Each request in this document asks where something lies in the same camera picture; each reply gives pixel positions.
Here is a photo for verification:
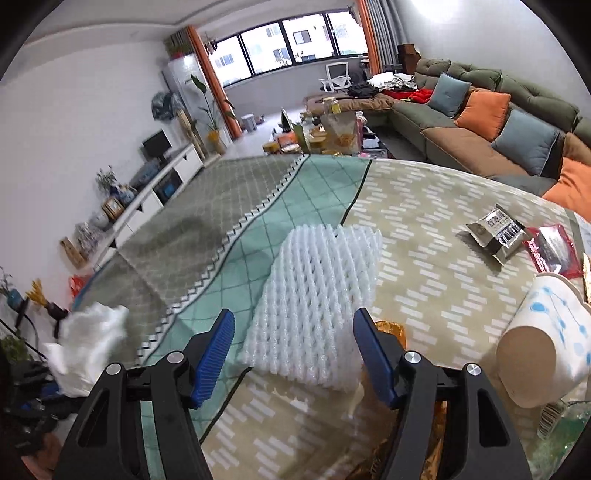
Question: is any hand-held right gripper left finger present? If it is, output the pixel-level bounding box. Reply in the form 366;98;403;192
53;308;236;480

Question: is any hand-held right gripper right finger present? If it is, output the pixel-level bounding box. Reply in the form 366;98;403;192
353;308;532;480

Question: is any white foam fruit net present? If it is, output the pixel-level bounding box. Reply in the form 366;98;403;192
238;224;384;394

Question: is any white tissue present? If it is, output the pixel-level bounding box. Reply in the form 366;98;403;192
44;304;131;398

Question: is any gold foil wrapper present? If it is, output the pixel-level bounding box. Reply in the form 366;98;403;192
351;320;448;480

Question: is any green potted plant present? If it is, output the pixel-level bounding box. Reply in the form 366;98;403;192
0;336;33;370

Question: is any black curved plant stand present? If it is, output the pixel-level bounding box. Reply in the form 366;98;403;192
0;295;70;365

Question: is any black vase with wheat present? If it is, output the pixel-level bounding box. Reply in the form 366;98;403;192
28;279;70;324

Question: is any blue vase with twigs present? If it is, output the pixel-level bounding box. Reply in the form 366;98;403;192
0;267;25;309

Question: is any patterned green tablecloth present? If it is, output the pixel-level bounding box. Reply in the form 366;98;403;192
74;154;591;480

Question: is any blue dotted paper cup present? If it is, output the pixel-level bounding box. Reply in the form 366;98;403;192
496;272;591;409

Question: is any white tv cabinet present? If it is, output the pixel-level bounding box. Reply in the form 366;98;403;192
60;143;206;269

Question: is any clear bag of items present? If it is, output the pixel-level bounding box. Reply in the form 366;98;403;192
75;222;100;253

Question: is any brown cardboard box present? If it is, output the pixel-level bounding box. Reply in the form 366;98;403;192
60;236;86;269

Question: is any silver snack packet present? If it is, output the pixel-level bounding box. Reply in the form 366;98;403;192
456;203;536;267

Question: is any blue patterned box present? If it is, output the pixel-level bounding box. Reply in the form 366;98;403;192
131;161;160;188

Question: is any vase with branches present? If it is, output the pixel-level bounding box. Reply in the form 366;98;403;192
95;166;122;195

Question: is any green snack wrapper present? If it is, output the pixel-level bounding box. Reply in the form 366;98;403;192
538;399;591;464

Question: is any red plastic packet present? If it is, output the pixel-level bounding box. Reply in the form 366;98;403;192
524;224;585;280

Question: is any black coffee table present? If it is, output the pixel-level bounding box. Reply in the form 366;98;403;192
263;111;394;160

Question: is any black monitor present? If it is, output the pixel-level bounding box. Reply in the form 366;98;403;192
141;129;173;162

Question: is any wooden rack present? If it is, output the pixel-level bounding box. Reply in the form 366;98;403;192
178;111;206;153

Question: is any tall plant in yellow pot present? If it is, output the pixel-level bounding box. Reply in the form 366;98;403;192
191;74;237;156

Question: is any cluster of jars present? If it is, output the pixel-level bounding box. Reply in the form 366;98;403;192
263;95;366;156

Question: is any green and brown sofa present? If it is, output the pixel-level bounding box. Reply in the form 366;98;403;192
305;58;591;208

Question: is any cloth covered standing fan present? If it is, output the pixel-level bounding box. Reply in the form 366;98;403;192
151;91;186;122

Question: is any white standing air conditioner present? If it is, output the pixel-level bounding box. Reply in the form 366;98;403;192
161;52;218;154

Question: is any orange cushion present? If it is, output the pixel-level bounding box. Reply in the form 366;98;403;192
542;157;591;214
455;89;513;142

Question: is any blue cushion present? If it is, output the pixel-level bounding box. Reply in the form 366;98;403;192
491;110;561;176
428;72;472;119

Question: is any black bag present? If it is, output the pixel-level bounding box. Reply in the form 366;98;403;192
346;82;380;99

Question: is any orange curtain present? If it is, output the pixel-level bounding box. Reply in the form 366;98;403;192
187;27;243;140
353;0;385;71

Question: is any white office chair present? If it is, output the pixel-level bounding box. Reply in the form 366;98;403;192
318;62;352;93

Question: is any dark wooden cabinet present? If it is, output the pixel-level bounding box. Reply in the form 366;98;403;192
397;43;422;75

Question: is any potted plant on air conditioner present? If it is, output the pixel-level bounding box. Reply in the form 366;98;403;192
164;34;193;59

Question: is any large window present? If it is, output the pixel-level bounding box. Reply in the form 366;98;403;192
210;11;371;88

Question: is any grey curtain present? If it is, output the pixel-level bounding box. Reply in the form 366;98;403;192
369;0;409;65

